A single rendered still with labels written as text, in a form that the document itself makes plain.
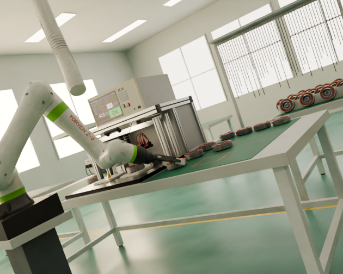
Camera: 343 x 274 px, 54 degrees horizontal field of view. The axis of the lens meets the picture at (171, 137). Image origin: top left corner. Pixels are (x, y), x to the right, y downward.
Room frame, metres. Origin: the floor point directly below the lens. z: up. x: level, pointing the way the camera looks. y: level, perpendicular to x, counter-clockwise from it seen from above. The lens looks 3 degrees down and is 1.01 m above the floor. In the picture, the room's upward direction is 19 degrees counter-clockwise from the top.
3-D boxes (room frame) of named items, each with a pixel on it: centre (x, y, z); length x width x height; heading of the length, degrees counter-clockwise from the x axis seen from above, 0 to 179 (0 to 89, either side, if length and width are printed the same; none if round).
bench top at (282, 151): (2.31, 0.22, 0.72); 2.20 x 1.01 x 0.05; 55
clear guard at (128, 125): (2.01, 0.21, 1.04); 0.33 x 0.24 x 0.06; 145
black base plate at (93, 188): (2.12, 0.36, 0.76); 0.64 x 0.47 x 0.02; 55
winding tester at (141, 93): (2.36, 0.17, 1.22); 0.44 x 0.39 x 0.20; 55
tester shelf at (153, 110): (2.37, 0.18, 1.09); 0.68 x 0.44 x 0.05; 55
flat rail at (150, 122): (2.19, 0.31, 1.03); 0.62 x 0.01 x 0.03; 55
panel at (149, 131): (2.31, 0.22, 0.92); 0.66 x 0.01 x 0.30; 55
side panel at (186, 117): (2.25, -0.13, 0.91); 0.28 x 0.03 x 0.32; 145
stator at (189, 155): (1.96, -0.09, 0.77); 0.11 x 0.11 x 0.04
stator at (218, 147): (1.91, -0.25, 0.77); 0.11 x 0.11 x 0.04
